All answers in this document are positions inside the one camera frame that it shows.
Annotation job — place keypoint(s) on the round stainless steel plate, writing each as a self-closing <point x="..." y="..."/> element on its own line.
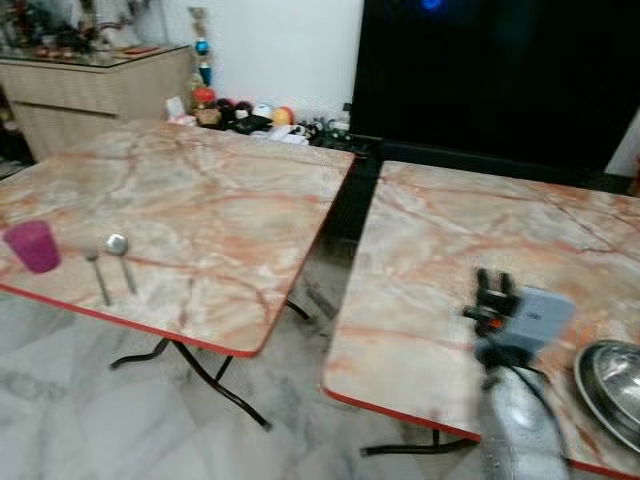
<point x="612" y="390"/>

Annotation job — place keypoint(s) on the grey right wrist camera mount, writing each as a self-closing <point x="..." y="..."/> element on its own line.
<point x="540" y="318"/>

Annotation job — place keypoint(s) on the large black television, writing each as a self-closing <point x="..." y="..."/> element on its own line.
<point x="500" y="80"/>

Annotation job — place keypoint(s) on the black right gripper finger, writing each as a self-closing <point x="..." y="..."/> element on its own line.
<point x="485" y="290"/>
<point x="507" y="286"/>

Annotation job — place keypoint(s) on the orange and yellow ball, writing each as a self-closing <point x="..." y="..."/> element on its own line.
<point x="284" y="115"/>

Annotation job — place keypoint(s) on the black flat pouch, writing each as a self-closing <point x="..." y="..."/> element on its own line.
<point x="252" y="124"/>

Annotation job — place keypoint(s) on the small white card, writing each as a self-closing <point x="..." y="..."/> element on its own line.
<point x="175" y="108"/>

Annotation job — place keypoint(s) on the stainless steel spoon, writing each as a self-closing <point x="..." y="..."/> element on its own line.
<point x="118" y="243"/>

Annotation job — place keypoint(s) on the light wooden cabinet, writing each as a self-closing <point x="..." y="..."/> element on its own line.
<point x="90" y="100"/>

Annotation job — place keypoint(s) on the pink plastic cup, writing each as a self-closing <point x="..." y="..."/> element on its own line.
<point x="32" y="247"/>

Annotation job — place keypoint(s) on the stainless steel fork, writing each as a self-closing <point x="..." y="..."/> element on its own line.
<point x="100" y="280"/>

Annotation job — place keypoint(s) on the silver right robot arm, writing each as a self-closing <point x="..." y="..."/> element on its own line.
<point x="515" y="430"/>

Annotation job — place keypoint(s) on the gold and blue trophy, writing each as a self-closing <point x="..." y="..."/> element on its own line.
<point x="202" y="45"/>

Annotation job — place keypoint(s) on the white and blue ball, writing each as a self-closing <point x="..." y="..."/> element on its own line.
<point x="262" y="111"/>

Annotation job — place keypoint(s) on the red lidded jar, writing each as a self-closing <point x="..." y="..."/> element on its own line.
<point x="205" y="106"/>

